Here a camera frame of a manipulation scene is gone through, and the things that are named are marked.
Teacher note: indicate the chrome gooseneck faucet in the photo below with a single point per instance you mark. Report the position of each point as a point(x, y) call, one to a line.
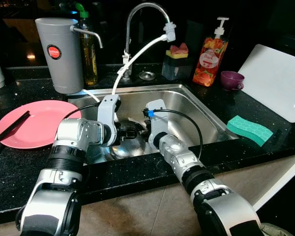
point(129, 34)

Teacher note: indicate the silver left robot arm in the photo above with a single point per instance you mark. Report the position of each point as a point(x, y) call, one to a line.
point(76, 135)

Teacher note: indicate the pink plate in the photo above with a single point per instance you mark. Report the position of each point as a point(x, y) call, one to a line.
point(44, 123)

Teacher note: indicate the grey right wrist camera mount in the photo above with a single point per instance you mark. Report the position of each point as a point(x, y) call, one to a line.
point(157, 123)

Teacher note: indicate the yellow and pink sponge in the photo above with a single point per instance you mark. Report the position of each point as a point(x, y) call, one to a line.
point(177, 51)

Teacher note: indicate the green wavy sponge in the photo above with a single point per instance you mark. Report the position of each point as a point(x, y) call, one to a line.
point(250, 130)

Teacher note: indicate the round steel countertop cap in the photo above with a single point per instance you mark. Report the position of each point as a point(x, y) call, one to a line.
point(147, 75)

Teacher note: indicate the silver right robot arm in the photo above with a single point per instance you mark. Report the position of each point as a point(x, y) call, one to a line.
point(187, 162)

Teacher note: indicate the orange soap pump bottle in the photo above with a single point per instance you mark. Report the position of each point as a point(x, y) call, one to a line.
point(209, 61)

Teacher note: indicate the purple cup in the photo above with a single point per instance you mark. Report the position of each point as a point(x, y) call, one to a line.
point(232, 81)

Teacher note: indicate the olive fabric bundle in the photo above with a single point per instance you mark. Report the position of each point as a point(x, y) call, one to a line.
point(275, 230)

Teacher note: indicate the stainless steel bowl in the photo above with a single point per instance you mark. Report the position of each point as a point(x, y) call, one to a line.
point(132, 147)

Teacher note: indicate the green-capped oil bottle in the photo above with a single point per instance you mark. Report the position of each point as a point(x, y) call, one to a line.
point(90, 64)

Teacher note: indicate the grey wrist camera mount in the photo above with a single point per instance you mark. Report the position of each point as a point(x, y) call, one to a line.
point(108, 110)
point(157, 123)

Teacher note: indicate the grey water filter canister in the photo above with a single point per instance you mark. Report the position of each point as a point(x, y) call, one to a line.
point(64, 59)

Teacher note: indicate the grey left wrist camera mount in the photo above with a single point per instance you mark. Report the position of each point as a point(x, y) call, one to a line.
point(108, 110)

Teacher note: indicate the stainless steel sink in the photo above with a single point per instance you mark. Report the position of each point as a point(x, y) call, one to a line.
point(196, 108)

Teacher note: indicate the white cutting board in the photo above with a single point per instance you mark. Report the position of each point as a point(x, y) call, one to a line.
point(273, 78)

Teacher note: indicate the black sponge holder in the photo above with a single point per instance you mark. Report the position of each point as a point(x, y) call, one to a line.
point(177, 70)

